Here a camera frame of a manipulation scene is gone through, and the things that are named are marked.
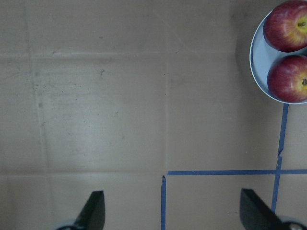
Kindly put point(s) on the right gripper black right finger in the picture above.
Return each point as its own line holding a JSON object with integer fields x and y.
{"x": 256, "y": 215}

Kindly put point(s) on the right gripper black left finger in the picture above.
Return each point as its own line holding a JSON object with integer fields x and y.
{"x": 92, "y": 215}

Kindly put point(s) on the red apple on plate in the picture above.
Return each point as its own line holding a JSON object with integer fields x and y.
{"x": 287, "y": 79}
{"x": 285, "y": 28}

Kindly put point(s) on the light blue plate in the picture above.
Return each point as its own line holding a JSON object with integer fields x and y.
{"x": 262, "y": 56}

